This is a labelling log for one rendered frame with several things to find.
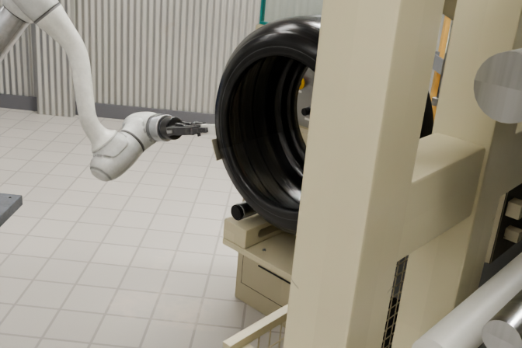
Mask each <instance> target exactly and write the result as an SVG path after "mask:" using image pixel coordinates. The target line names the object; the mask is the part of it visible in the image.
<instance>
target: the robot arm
mask: <svg viewBox="0 0 522 348"><path fill-rule="evenodd" d="M2 4H3V5H2V6H1V8H0V63H1V62H2V60H3V59H4V58H5V56H6V55H7V53H8V52H9V51H10V50H11V48H12V47H13V45H14V44H15V43H16V41H17V40H18V39H19V38H20V36H21V35H22V33H23V32H24V30H25V29H26V28H27V27H28V25H29V24H30V23H35V24H36V25H37V26H38V27H40V28H41V29H42V30H43V31H44V32H46V33H47V34H48V35H49V36H51V37H52V38H53V39H54V40H56V41H57V42H58V43H59V44H60V45H61V46H62V47H63V49H64V51H65V52H66V54H67V56H68V59H69V62H70V65H71V73H72V79H73V84H74V90H75V99H76V104H77V110H78V117H79V119H80V123H81V125H82V128H83V130H84V132H85V134H86V135H87V137H88V138H89V140H90V142H91V145H92V148H91V152H92V153H93V158H92V159H91V162H90V170H91V173H92V174H93V175H94V176H95V177H96V178H97V179H99V180H101V181H103V182H108V181H111V180H114V179H117V178H118V177H120V176H122V175H123V174H124V173H125V172H126V171H127V170H128V169H129V168H130V167H131V166H132V165H133V164H134V163H135V162H136V161H137V160H138V159H139V157H140V156H141V154H142V153H143V152H144V151H145V150H146V149H148V148H149V147H151V146H152V145H153V144H155V143H156V142H157V141H171V140H177V139H179V138H180V137H181V136H182V135H195V134H197V136H198V137H199V136H201V134H211V135H216V130H215V124H209V123H206V122H203V123H201V122H198V121H195V122H193V124H192V123H191V122H186V121H181V119H179V118H178V117H172V116H171V115H168V114H157V113H153V112H138V113H132V114H131V115H129V116H128V117H126V118H125V120H124V121H123V124H122V130H121V132H120V133H119V132H117V131H116V130H108V129H106V128H105V127H104V126H103V125H102V124H101V123H100V122H99V120H98V118H97V116H96V109H95V102H94V95H93V87H92V74H91V67H90V61H89V55H88V52H87V50H86V47H85V44H84V42H83V40H82V38H81V37H80V35H79V33H78V31H77V30H76V28H75V27H74V25H73V24H72V22H71V20H70V19H69V18H68V15H67V14H66V12H65V10H64V9H63V7H62V5H61V3H60V2H59V1H58V0H2ZM200 133H201V134H200Z"/></svg>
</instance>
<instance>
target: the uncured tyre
mask: <svg viewBox="0 0 522 348"><path fill-rule="evenodd" d="M321 18H322V15H312V16H292V17H285V18H282V19H277V20H274V21H272V22H270V23H267V24H266V25H264V26H261V27H260V28H258V29H257V30H255V31H253V32H252V33H250V34H249V35H248V36H247V37H246V38H245V39H244V40H243V41H242V42H241V43H240V44H239V45H238V46H237V47H236V48H235V50H234V51H233V53H232V54H231V56H230V58H229V59H228V62H227V64H226V66H225V68H224V71H223V74H222V76H221V81H220V84H219V88H218V91H217V98H216V104H215V130H216V137H217V145H218V148H219V152H220V154H221V159H222V162H223V163H224V167H225V169H226V171H227V173H228V175H229V177H230V179H231V181H232V183H233V184H234V186H235V188H236V189H237V191H238V192H239V193H240V195H241V196H242V198H243V199H244V200H245V201H246V202H247V204H248V205H249V206H250V207H251V208H252V209H253V210H254V211H255V212H256V213H257V214H259V215H260V216H261V217H262V218H263V219H265V220H266V221H268V222H269V223H270V224H271V225H273V226H275V227H276V228H279V229H280V230H282V231H285V232H286V233H289V234H292V235H296V234H297V226H298V214H299V207H300V199H301V187H302V180H303V172H304V166H305V152H306V144H305V142H304V140H303V137H302V135H301V131H300V127H299V124H298V112H297V103H298V92H299V88H300V85H301V81H302V79H303V77H304V75H305V72H306V71H307V70H308V68H310V69H311V70H312V71H313V72H315V66H316V58H317V51H318V39H319V31H320V25H321ZM432 131H433V107H432V103H431V99H430V94H429V91H428V95H427V99H426V107H425V112H424V116H423V124H422V128H421V133H420V137H419V139H420V138H422V137H426V136H428V135H431V134H432Z"/></svg>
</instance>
